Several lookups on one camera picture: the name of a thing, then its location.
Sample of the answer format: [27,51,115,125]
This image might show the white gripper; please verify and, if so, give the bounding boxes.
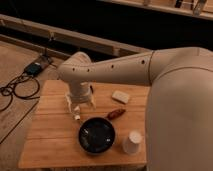
[65,90,96,114]

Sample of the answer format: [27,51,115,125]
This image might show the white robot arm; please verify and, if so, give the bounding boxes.
[58,47,213,171]

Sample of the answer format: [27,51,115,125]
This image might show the white tube bottle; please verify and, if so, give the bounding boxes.
[73,106,81,121]

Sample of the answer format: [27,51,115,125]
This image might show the brown red snack wrapper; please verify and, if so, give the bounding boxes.
[106,109,126,120]

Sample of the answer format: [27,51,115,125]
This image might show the black round bowl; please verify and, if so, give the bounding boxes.
[78,117,116,154]

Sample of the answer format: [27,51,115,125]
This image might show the wooden table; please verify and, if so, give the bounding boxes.
[19,80,149,168]

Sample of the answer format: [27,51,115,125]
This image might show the blue power adapter box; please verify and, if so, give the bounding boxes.
[24,62,42,76]

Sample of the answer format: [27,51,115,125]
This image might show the black floor cables left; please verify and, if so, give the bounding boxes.
[0,49,56,113]

